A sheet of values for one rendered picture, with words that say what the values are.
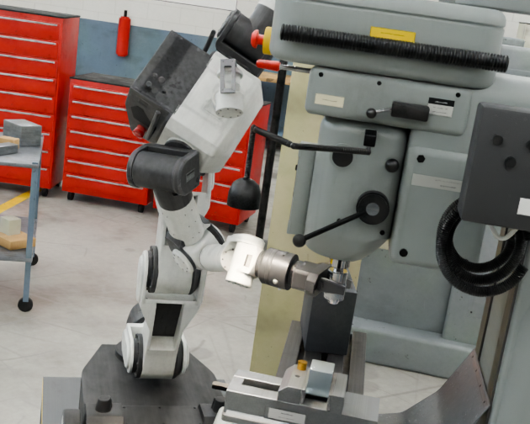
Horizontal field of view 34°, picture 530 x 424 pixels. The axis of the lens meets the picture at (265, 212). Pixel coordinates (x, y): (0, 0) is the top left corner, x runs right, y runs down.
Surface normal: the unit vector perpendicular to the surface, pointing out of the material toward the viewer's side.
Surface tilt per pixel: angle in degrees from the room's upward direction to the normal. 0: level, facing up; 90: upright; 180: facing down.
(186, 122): 58
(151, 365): 103
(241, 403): 90
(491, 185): 90
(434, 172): 90
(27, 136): 90
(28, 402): 0
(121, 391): 0
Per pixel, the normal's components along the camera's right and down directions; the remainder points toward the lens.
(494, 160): -0.14, 0.23
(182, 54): 0.27, -0.27
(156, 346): 0.23, -0.72
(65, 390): 0.14, -0.96
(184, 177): 0.93, 0.17
